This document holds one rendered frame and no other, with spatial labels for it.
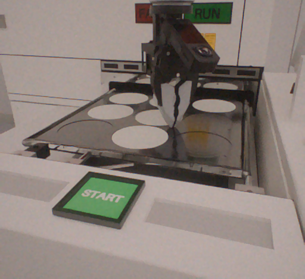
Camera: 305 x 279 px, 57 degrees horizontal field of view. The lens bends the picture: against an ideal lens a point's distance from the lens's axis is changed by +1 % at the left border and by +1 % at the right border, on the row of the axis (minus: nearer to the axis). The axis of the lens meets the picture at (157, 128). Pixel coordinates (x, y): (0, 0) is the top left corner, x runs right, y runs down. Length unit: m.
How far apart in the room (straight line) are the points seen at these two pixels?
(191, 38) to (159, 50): 0.06
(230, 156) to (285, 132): 0.10
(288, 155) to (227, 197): 0.10
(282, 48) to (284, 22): 0.17
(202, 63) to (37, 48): 0.65
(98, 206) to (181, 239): 0.07
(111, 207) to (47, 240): 0.05
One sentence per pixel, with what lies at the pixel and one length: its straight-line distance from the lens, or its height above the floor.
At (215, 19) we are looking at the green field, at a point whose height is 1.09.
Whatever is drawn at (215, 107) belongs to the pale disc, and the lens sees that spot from 0.65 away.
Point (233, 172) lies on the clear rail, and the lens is 0.40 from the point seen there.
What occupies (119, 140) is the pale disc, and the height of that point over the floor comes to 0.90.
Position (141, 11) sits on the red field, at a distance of 0.79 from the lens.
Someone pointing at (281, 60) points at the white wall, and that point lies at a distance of 2.27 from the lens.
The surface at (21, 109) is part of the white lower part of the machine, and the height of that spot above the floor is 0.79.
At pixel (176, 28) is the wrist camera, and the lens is 0.46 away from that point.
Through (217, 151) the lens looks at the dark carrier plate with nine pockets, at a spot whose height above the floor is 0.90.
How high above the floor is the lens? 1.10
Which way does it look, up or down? 23 degrees down
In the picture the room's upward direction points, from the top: straight up
